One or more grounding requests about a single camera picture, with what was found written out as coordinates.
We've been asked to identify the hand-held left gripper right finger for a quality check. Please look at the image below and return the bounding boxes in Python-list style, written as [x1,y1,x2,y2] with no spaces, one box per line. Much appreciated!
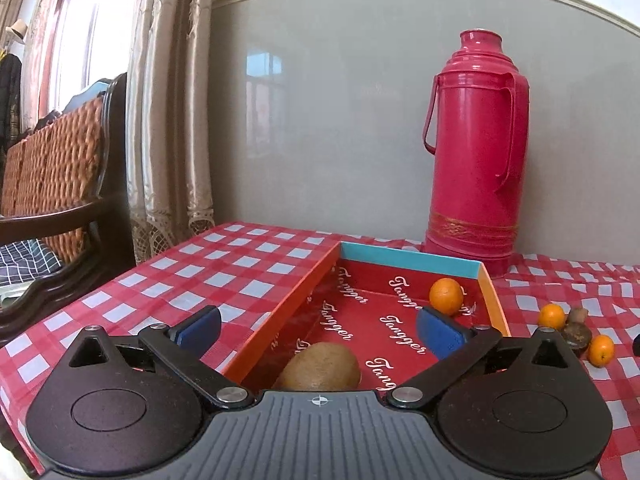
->
[385,306,571,411]

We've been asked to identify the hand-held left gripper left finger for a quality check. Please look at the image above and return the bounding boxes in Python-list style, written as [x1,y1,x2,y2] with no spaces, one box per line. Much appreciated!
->
[67,305,256,411]

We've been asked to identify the medium orange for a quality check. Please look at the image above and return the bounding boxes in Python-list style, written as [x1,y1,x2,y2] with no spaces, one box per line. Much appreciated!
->
[429,277,464,317]

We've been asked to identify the small orange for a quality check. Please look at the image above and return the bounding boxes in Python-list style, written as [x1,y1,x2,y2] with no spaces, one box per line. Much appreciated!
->
[537,303,567,331]
[586,335,615,366]

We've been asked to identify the colourful cardboard box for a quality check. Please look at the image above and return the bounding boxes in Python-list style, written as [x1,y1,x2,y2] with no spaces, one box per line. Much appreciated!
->
[220,241,512,392]

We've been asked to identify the dark passion fruit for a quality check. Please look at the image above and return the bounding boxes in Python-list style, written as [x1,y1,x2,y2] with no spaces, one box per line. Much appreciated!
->
[560,323,593,358]

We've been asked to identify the large brown kiwi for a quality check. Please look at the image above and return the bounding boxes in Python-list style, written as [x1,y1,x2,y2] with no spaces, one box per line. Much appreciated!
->
[272,342,362,392]

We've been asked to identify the red checkered tablecloth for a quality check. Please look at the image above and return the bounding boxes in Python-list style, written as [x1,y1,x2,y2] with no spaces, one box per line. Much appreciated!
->
[0,221,640,480]

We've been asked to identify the red thermos flask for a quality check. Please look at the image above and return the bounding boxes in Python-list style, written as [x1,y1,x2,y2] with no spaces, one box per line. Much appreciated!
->
[422,29,530,281]

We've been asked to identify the dark blue checkered cloth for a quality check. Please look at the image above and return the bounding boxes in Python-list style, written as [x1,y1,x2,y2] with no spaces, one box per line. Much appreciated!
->
[0,239,63,286]

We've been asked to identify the beige satin curtain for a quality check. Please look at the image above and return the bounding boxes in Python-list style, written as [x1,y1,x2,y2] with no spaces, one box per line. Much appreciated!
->
[125,0,218,268]

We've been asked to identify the wooden wicker chair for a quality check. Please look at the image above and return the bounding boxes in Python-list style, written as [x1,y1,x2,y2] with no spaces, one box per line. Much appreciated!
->
[0,72,136,346]

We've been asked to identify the hanging dark clothes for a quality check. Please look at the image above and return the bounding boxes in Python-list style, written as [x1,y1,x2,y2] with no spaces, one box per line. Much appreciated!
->
[0,52,23,148]

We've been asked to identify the pink sheer curtain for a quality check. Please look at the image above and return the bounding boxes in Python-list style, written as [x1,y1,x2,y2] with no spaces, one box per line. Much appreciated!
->
[22,0,133,126]

